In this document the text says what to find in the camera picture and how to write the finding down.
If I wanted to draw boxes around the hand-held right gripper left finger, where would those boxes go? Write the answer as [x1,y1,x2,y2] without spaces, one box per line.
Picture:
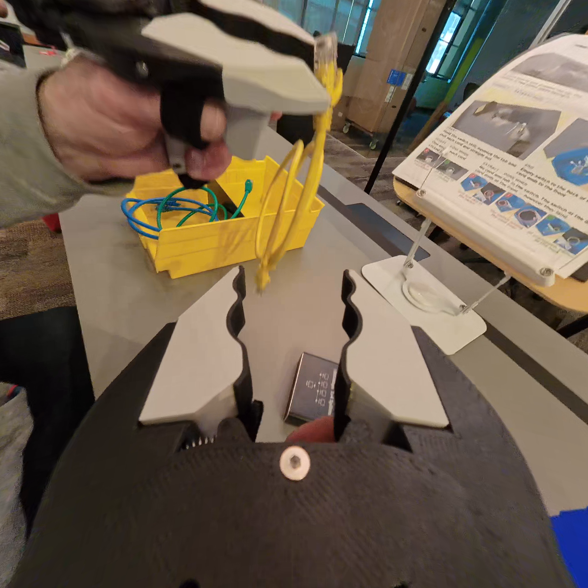
[139,266,255,436]

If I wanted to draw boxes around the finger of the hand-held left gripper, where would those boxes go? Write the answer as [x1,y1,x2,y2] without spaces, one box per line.
[197,0,319,66]
[141,12,332,162]

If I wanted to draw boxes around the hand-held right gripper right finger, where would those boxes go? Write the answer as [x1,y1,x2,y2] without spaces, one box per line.
[334,269,450,440]

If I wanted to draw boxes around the black network switch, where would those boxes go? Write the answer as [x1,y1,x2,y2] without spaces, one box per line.
[283,352,341,424]

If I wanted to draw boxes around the yellow ethernet cable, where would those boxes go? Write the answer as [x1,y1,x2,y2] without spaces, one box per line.
[254,32,345,295]

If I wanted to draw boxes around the green ethernet cable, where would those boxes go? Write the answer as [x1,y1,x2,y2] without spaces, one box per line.
[156,179,254,230]

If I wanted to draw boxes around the yellow plastic bin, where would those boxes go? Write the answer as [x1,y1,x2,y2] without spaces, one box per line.
[123,156,325,280]

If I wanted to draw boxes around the blue ethernet cable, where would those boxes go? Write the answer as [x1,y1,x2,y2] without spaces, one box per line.
[120,196,217,241]

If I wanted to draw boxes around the blue plastic bin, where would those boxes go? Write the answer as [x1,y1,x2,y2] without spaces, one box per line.
[548,507,588,588]

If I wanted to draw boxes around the person's left forearm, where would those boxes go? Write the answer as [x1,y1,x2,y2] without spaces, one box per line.
[0,60,93,229]

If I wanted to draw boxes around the person's left hand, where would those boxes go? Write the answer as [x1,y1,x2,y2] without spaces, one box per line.
[38,60,233,183]

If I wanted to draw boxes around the person's right hand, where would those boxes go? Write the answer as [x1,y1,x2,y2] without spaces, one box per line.
[287,415,336,444]

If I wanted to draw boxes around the clear stand rod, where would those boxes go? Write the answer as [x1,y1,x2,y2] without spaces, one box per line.
[404,218,433,268]
[459,274,512,316]

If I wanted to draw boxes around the cardboard box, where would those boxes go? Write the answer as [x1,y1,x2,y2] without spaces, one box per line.
[330,0,449,139]

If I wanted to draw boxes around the black bin divider panel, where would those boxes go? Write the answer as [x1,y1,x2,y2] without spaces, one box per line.
[206,181,247,219]

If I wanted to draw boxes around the person's black pants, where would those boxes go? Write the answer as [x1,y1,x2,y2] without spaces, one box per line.
[0,306,95,539]

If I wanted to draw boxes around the instruction sheet on stand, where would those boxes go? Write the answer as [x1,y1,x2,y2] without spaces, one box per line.
[394,177,588,314]

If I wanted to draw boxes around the printed instruction sheet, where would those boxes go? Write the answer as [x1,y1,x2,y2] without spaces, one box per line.
[392,34,588,288]

